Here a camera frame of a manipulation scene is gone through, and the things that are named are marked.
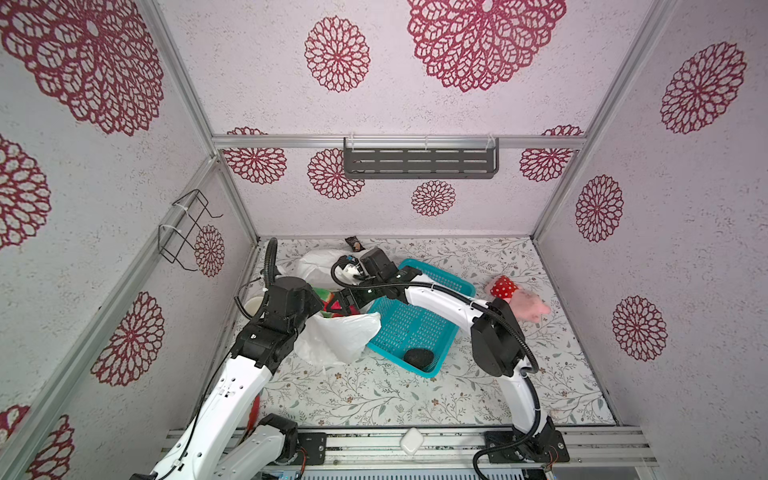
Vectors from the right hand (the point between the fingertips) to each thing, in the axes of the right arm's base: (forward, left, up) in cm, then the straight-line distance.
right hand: (333, 301), depth 84 cm
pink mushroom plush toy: (+7, -58, -11) cm, 59 cm away
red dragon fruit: (-4, 0, +3) cm, 5 cm away
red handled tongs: (-27, +19, -12) cm, 35 cm away
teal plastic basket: (+1, -20, -16) cm, 26 cm away
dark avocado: (-12, -25, -10) cm, 29 cm away
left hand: (-3, +3, +9) cm, 10 cm away
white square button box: (-31, -22, -15) cm, 41 cm away
